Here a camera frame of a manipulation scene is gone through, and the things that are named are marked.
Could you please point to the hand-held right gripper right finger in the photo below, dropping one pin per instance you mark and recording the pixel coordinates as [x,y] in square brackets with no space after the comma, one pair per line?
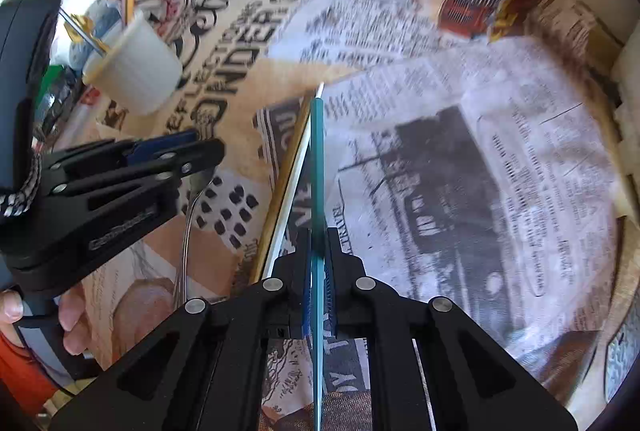
[331,306]

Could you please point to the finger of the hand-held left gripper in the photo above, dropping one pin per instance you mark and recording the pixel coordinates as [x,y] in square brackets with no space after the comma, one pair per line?
[160,146]
[200,153]

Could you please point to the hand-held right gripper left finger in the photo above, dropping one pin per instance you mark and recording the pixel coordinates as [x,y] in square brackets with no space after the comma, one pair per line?
[305,311]

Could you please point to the white cup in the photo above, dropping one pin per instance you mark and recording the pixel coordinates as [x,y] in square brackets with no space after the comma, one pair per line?
[135,71]

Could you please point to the metal spoon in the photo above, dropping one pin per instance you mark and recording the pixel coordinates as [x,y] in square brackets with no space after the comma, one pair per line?
[186,236]

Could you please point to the silver chopstick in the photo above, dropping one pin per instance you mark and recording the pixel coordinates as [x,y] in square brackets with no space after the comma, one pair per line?
[82,32]

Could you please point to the person's left hand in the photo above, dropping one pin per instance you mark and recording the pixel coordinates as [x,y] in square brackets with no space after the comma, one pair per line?
[75,321]

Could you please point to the newspaper print tablecloth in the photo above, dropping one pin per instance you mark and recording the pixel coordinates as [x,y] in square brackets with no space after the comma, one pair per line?
[425,136]

